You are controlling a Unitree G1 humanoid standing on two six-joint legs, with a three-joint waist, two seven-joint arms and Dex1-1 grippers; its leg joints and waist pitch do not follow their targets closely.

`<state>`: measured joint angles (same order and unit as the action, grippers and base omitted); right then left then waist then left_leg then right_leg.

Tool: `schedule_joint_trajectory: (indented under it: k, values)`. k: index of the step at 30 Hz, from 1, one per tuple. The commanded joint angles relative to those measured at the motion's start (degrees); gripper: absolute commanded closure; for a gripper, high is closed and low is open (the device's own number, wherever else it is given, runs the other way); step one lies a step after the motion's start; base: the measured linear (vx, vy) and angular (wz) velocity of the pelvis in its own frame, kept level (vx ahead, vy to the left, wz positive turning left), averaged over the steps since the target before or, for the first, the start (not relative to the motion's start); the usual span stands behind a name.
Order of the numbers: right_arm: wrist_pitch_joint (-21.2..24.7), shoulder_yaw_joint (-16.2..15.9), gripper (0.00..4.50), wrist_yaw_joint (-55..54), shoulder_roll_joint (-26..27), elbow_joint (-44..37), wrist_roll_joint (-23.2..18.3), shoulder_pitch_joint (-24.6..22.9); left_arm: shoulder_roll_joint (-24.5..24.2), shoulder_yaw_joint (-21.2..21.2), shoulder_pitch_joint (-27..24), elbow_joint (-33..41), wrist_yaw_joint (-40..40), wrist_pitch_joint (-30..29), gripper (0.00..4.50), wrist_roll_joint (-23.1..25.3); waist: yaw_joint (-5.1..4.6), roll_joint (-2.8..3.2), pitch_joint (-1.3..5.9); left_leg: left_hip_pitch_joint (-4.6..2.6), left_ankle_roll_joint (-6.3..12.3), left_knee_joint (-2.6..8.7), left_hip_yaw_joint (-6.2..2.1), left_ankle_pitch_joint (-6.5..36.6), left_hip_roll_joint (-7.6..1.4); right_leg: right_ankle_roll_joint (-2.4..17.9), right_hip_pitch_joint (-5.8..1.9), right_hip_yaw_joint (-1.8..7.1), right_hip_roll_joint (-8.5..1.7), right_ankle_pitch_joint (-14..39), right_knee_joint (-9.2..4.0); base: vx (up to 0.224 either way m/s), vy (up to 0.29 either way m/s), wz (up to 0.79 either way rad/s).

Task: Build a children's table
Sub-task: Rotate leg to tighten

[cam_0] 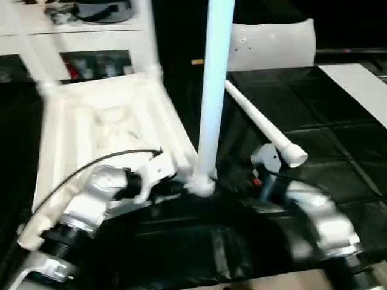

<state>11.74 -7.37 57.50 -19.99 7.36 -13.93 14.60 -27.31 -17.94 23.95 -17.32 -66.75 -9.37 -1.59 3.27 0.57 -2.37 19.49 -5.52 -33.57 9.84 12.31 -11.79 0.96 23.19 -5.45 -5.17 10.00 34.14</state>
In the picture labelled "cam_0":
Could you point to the white plastic table top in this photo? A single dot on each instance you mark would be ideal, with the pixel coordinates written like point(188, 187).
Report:
point(103, 127)

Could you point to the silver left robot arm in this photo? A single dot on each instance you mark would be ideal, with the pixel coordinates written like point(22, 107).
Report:
point(84, 217)

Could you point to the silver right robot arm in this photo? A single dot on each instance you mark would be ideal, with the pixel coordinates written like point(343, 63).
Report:
point(320, 217)

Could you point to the black work mat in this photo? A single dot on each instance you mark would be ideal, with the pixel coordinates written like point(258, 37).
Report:
point(326, 139)

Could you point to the small tan label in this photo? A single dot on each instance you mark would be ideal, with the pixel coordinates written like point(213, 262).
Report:
point(197, 61)

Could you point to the white flat board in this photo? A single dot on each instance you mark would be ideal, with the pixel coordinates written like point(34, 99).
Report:
point(360, 90)

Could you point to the white cushion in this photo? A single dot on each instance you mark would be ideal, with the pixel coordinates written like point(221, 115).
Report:
point(272, 45)

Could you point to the red bottle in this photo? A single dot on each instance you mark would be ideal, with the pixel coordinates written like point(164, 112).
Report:
point(71, 69)

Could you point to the grey clutter on cabinet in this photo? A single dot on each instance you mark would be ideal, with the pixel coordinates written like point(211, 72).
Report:
point(91, 9)

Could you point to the white cabinet with glass doors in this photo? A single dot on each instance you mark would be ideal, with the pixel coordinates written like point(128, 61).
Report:
point(36, 39)

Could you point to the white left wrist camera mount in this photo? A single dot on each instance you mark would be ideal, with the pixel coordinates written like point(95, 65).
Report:
point(151, 172)

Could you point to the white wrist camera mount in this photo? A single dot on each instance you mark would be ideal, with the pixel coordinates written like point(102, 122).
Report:
point(151, 172)
point(266, 158)

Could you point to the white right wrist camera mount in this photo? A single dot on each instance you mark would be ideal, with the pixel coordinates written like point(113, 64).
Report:
point(266, 158)

